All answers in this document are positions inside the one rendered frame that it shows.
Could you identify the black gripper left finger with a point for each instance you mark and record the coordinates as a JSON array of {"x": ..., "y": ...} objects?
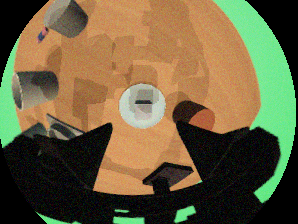
[{"x": 83, "y": 154}]

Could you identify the brown cup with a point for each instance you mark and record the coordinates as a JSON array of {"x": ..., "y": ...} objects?
[{"x": 194, "y": 114}]

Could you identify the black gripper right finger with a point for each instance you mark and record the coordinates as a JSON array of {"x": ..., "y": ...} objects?
[{"x": 207, "y": 148}]

